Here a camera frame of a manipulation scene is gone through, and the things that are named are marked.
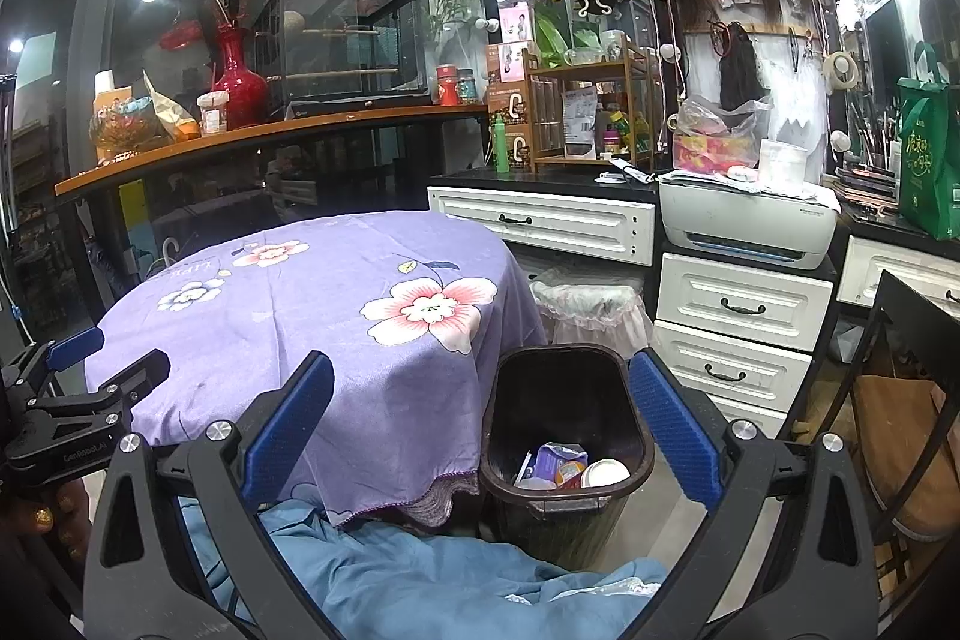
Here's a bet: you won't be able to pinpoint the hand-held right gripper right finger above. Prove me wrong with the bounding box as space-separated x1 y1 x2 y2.
628 347 880 640

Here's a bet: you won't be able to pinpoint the brown paper cup black lid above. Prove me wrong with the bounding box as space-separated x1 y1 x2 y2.
581 458 632 489

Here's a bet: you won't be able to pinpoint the black trash bin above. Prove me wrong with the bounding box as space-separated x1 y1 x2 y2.
478 344 656 571

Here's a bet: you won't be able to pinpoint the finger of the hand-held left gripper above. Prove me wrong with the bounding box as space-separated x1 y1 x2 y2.
15 326 107 387
34 348 173 432

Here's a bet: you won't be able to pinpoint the pink picture box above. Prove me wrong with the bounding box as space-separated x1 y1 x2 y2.
497 5 539 83

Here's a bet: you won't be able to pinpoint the person's blue clothing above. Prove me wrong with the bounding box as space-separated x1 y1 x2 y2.
178 481 670 640

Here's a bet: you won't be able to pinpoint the glass terrarium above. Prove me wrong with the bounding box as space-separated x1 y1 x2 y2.
250 0 425 106

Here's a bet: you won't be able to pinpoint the yellow snack bag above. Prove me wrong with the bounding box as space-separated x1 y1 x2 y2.
141 70 202 145

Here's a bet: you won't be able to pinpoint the green tote bag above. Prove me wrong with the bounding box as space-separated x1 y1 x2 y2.
895 40 960 241

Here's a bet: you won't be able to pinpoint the brown cardboard box stack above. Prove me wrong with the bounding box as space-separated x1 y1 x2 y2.
485 40 539 173

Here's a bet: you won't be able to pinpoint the purple floral tablecloth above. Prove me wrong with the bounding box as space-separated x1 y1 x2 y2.
84 209 550 530

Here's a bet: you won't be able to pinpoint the lace covered bin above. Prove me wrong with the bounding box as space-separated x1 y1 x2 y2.
528 268 655 361

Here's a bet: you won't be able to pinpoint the wooden counter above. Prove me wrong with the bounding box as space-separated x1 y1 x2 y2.
54 103 490 199

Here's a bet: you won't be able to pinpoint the person's left hand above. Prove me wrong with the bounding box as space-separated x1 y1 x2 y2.
26 476 100 567

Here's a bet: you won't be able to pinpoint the white printer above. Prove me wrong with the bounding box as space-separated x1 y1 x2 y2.
658 170 840 271

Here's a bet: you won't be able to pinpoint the white labelled jar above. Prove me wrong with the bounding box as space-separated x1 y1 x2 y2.
196 90 230 138

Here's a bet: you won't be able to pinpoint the red vase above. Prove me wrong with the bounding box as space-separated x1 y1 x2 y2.
211 25 270 132

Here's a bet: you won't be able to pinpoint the white drawer unit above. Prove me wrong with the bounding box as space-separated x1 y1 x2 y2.
651 253 836 440

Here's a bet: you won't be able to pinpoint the white desk drawer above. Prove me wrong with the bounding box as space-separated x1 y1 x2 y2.
835 234 960 316

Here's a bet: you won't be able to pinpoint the long white drawer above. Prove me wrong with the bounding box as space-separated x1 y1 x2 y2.
427 185 659 268

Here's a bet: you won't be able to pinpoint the black chair wooden seat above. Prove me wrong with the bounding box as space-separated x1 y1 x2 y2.
780 269 960 570

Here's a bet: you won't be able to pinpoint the purple white packet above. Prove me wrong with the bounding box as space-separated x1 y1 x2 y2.
523 441 590 488

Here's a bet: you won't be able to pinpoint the wooden rack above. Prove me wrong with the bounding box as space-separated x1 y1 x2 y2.
522 43 662 174

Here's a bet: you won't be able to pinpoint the green bottle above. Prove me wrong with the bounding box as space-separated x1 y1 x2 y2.
490 113 512 173

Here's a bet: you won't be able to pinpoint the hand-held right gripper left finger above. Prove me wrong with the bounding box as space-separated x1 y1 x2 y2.
82 351 336 640

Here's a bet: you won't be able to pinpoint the clear bag colourful contents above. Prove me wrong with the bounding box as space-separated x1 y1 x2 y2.
670 93 774 174

